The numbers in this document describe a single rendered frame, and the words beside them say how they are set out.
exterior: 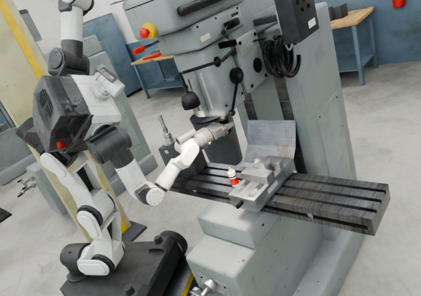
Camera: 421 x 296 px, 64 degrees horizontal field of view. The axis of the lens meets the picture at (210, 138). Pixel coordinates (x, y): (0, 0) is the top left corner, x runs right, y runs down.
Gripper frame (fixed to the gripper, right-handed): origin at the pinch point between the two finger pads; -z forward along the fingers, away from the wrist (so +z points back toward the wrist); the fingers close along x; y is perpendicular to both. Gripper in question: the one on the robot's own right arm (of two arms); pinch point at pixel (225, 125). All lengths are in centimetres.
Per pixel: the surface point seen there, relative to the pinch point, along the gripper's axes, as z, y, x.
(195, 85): 10.8, -25.6, -4.9
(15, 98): 69, -32, 160
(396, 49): -398, 100, 136
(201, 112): 12.4, -13.4, -4.4
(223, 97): 3.5, -16.9, -11.2
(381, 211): -16, 37, -65
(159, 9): 19, -59, -14
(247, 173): 4.6, 21.5, -13.3
